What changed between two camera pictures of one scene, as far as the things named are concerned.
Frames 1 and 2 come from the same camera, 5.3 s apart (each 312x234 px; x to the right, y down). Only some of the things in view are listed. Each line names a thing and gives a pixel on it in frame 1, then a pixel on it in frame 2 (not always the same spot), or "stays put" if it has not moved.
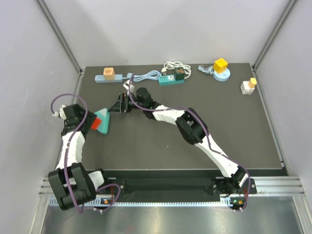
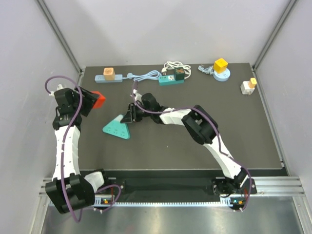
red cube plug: [96, 124] -> [101, 99]
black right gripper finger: [116, 108] -> [127, 118]
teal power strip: [168, 79] stays put
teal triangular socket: [104, 114] -> [115, 127]
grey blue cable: [209, 70] stays put
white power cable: [171, 65] stays put
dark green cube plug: [179, 73] stays put
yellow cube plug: [220, 66] stays put
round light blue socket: [222, 77] stays put
